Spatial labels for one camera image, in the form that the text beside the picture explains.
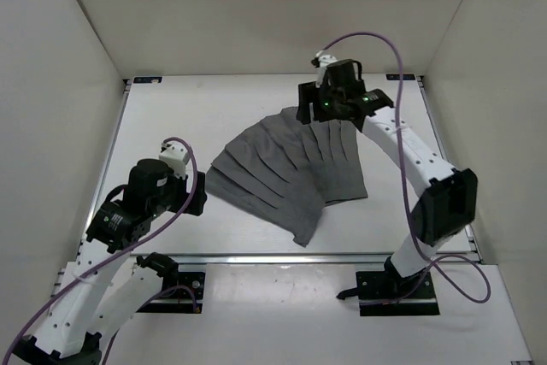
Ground left blue corner label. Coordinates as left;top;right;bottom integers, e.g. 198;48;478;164
132;76;162;84

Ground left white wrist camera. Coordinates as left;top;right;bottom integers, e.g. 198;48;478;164
158;142;190;178

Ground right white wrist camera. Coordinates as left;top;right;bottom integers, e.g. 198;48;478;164
311;50;338;87

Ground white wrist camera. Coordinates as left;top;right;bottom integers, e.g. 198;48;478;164
311;50;338;87
158;142;190;178

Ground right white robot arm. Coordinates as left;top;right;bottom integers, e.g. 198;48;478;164
297;55;478;297

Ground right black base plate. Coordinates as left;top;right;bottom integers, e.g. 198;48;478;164
356;271;440;317

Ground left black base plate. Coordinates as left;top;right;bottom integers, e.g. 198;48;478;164
138;267;206;315

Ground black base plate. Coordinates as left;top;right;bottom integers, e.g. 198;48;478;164
356;271;440;317
138;267;206;315

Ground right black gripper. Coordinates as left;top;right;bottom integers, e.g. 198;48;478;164
297;82;344;127

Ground right blue corner label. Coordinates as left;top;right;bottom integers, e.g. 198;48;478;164
385;74;416;81

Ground grey pleated skirt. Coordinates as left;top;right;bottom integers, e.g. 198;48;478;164
205;107;368;247

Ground blue corner label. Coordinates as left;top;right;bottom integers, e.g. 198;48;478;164
132;76;162;84
385;74;416;81

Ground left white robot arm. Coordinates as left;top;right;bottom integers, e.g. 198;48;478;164
3;155;207;364

